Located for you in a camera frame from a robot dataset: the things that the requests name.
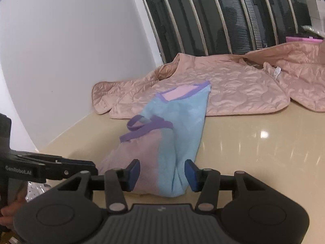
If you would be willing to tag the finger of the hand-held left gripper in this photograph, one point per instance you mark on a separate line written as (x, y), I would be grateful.
(71, 167)

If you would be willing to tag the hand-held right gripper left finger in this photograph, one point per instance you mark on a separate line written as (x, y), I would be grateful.
(133, 174)

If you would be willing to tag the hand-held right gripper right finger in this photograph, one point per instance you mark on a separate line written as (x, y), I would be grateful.
(191, 176)

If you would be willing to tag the pink and blue shirt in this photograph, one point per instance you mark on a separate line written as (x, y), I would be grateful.
(182, 122)

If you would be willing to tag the person's left hand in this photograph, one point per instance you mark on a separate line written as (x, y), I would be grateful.
(9, 212)

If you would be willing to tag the pink quilted jacket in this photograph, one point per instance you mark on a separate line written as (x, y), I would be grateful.
(241, 89)

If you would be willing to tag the window with metal grille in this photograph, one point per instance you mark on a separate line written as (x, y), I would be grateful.
(228, 15)

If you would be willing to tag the flat pink box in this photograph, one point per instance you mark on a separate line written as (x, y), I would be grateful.
(303, 40)

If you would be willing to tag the patterned plastic packet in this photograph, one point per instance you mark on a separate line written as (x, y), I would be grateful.
(313, 30)

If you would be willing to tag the stack of white boxes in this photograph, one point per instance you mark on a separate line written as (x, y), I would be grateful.
(317, 12)

